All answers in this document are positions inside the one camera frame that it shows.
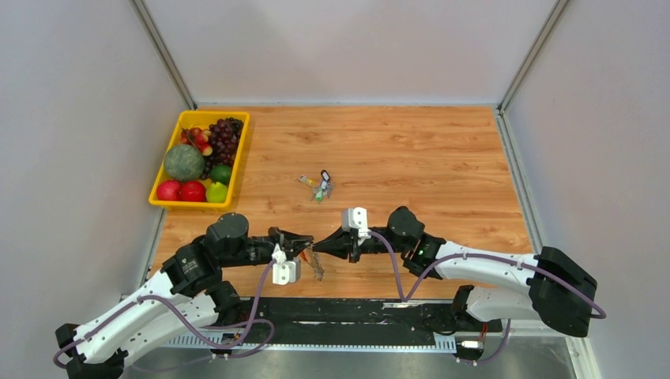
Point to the red keyring with silver keys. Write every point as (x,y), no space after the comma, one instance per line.
(313,260)

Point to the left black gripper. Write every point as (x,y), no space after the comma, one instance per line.
(289,241)

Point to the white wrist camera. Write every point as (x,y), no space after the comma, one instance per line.
(354,221)
(285,270)

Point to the red apple left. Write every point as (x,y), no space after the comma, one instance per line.
(169,190)

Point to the green lime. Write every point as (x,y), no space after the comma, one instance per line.
(221,173)

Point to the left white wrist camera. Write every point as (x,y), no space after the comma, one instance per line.
(285,270)

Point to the small red apples cluster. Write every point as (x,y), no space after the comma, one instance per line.
(199,138)

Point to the yellow plastic fruit tray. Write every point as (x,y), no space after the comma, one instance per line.
(203,119)

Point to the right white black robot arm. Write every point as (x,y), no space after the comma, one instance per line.
(548,286)

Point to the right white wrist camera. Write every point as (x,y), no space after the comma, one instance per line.
(354,221)

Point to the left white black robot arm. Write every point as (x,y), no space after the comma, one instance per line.
(186,294)

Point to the green round melon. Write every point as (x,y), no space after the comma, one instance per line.
(184,163)

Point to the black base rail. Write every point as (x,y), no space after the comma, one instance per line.
(360,322)

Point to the dark purple grape bunch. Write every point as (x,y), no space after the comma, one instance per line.
(220,149)

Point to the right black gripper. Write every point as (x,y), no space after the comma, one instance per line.
(337,245)

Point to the red apple right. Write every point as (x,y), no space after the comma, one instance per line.
(192,191)

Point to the red apple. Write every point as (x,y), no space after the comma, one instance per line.
(192,191)
(169,190)

